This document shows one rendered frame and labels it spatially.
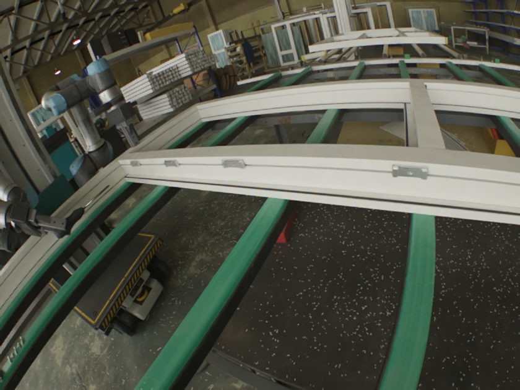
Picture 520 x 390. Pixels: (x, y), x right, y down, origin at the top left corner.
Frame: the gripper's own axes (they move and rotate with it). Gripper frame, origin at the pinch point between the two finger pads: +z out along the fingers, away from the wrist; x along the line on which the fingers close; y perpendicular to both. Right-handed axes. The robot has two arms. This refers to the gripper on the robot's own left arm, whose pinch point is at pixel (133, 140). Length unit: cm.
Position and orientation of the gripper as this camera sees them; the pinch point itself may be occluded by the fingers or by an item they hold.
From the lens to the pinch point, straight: 90.3
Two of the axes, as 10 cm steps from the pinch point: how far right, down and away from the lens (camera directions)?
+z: 2.9, 7.7, 5.7
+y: 4.7, -6.3, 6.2
